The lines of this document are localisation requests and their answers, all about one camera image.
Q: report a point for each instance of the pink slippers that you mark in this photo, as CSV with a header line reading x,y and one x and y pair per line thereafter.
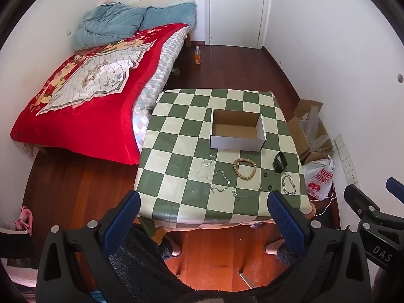
x,y
24,221

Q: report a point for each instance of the white plastic bag red print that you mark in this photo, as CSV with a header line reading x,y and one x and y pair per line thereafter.
x,y
318,180

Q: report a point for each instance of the person's right leg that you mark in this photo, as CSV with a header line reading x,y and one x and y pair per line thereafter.
x,y
281,251

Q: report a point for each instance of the brown cardboard box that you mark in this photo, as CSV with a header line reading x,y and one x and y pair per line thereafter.
x,y
298,132

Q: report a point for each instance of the white wall socket panel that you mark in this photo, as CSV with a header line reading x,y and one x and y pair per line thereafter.
x,y
348,164

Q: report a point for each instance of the black watch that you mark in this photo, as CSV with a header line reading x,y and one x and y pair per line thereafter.
x,y
279,163

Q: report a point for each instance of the person's leg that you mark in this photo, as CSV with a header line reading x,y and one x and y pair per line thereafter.
x,y
281,251
142,258

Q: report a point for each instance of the white cardboard box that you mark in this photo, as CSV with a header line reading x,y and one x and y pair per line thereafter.
x,y
235,142

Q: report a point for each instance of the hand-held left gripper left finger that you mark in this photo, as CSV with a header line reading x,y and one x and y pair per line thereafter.
x,y
121,224

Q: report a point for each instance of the green checkered tablecloth table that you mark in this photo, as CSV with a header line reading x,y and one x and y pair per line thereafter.
x,y
176,164

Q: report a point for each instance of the plastic bottle orange liquid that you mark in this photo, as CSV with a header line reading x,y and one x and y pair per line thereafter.
x,y
198,56

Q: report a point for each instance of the white door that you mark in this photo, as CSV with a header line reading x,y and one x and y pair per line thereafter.
x,y
236,9

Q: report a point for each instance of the blue quilt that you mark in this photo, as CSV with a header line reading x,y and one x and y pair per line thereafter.
x,y
107,25

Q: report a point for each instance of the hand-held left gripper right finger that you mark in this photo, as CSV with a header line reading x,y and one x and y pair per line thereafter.
x,y
285,224

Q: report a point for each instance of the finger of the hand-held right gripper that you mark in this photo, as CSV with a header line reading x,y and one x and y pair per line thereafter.
x,y
359,202
396,187

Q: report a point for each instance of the clear plastic wrap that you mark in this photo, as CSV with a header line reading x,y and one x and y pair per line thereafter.
x,y
312,126

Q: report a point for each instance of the bed with red blanket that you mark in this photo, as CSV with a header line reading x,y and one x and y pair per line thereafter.
x,y
94,126

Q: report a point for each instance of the person's left leg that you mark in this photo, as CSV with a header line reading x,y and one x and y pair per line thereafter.
x,y
142,258

